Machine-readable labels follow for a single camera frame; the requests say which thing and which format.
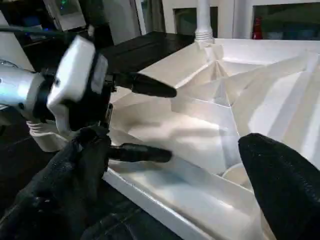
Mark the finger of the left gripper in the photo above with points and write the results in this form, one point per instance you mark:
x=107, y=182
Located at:
x=140, y=153
x=150, y=87

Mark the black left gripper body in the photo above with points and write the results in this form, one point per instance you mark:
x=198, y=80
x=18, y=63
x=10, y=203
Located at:
x=90, y=112

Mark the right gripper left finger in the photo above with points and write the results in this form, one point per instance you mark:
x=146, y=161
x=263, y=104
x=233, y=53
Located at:
x=62, y=187

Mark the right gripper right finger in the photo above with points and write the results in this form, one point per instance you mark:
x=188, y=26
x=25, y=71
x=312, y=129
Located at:
x=282, y=187

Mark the white plastic table top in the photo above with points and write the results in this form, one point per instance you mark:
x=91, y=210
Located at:
x=200, y=125

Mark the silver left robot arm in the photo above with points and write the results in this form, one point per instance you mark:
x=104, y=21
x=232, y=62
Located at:
x=15, y=90

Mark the black work mat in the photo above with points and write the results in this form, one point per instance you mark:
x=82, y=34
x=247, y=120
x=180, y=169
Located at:
x=150, y=50

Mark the white box with green light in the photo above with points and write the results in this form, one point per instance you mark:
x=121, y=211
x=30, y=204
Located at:
x=67, y=15

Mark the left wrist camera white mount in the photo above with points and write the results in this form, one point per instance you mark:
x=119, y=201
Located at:
x=72, y=72

